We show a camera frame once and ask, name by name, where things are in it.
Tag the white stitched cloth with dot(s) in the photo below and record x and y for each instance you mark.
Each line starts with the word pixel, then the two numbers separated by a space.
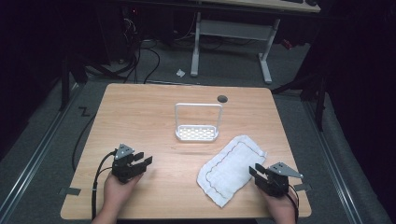
pixel 229 174

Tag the metal floor rail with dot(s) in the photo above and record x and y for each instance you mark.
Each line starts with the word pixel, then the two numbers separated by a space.
pixel 334 165
pixel 34 158

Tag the black round table grommet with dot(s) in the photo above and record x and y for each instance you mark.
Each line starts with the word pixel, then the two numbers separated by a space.
pixel 222 99

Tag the white-legged background desk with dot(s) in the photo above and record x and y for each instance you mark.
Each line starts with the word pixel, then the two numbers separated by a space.
pixel 236 29

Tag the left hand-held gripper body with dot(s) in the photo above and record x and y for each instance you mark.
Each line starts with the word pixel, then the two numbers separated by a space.
pixel 124 166

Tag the white plastic rack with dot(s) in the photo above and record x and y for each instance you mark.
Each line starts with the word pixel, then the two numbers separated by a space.
pixel 196 133

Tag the small red object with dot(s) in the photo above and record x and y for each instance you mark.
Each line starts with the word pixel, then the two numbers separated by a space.
pixel 286 44

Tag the person's right hand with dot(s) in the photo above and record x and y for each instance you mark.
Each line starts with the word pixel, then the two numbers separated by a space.
pixel 280 205

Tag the person's left hand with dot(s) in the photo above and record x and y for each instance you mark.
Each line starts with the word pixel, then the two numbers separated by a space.
pixel 115 194

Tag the dark metal stand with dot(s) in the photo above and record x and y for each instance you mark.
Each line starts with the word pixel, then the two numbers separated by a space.
pixel 319 102

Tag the grey tape strip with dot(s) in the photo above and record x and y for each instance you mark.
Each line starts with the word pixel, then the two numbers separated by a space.
pixel 302 187
pixel 70 191

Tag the crumpled white paper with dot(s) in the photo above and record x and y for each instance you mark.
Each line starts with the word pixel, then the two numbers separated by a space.
pixel 180 73

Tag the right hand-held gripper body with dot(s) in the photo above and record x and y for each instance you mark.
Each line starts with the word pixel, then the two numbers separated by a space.
pixel 276 183

